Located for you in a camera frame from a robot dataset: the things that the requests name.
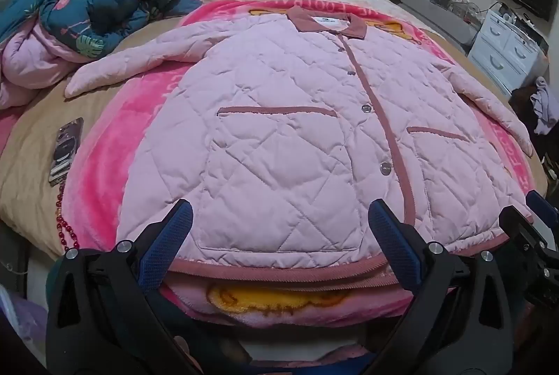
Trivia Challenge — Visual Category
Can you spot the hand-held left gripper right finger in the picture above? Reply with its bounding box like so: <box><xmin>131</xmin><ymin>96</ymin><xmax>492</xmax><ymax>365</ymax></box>
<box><xmin>368</xmin><ymin>198</ymin><xmax>511</xmax><ymax>375</ymax></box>

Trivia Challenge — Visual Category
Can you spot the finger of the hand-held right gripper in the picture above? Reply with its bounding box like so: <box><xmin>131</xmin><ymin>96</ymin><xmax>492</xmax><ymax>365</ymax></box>
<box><xmin>525</xmin><ymin>190</ymin><xmax>559</xmax><ymax>229</ymax></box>
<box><xmin>499</xmin><ymin>205</ymin><xmax>549</xmax><ymax>258</ymax></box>

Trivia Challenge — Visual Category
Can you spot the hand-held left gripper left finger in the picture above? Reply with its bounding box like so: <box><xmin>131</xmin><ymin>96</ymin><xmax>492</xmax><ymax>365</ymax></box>
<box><xmin>46</xmin><ymin>198</ymin><xmax>195</xmax><ymax>375</ymax></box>

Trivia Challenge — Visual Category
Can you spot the pink quilted jacket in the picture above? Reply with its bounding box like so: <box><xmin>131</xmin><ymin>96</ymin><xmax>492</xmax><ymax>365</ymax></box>
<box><xmin>65</xmin><ymin>6</ymin><xmax>536</xmax><ymax>275</ymax></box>

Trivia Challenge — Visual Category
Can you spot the pink printed blanket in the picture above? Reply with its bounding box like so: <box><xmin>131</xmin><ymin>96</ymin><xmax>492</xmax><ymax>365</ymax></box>
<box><xmin>61</xmin><ymin>0</ymin><xmax>551</xmax><ymax>330</ymax></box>

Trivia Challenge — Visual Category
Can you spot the dark chair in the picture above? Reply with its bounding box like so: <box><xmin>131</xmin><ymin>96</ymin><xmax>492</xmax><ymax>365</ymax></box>
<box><xmin>509</xmin><ymin>84</ymin><xmax>559</xmax><ymax>151</ymax></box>

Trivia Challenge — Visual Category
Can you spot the lilac cloth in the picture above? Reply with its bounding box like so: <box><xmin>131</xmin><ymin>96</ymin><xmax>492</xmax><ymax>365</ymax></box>
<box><xmin>530</xmin><ymin>76</ymin><xmax>559</xmax><ymax>135</ymax></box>

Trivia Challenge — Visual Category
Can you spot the tan sheeted bed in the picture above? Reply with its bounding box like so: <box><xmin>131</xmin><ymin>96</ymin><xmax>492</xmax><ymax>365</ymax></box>
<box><xmin>0</xmin><ymin>0</ymin><xmax>551</xmax><ymax>271</ymax></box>

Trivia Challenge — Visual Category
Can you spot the white drawer cabinet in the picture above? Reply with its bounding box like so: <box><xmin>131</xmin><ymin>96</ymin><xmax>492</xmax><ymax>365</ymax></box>
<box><xmin>468</xmin><ymin>8</ymin><xmax>549</xmax><ymax>97</ymax></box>

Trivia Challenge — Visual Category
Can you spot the dark cardboard box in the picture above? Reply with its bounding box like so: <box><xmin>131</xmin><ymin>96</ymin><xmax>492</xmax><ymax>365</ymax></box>
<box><xmin>509</xmin><ymin>14</ymin><xmax>549</xmax><ymax>49</ymax></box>

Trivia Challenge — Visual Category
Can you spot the bright pink towel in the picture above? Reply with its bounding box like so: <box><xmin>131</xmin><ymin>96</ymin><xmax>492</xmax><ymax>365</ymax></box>
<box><xmin>0</xmin><ymin>109</ymin><xmax>24</xmax><ymax>157</ymax></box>

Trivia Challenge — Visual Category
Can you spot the blue floral quilt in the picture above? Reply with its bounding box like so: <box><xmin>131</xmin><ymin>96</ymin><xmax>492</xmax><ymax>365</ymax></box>
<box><xmin>0</xmin><ymin>0</ymin><xmax>206</xmax><ymax>109</ymax></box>

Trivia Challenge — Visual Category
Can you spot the red bead string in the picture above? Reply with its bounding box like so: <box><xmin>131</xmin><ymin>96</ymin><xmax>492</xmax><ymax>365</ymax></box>
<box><xmin>54</xmin><ymin>182</ymin><xmax>82</xmax><ymax>254</ymax></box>

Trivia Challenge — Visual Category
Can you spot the smartphone with ring holder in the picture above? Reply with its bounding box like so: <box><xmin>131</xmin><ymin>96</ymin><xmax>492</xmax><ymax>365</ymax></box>
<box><xmin>48</xmin><ymin>117</ymin><xmax>85</xmax><ymax>186</ymax></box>

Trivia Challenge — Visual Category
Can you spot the grey wall shelf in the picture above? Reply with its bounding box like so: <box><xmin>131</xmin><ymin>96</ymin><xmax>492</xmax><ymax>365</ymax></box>
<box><xmin>376</xmin><ymin>0</ymin><xmax>481</xmax><ymax>49</ymax></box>

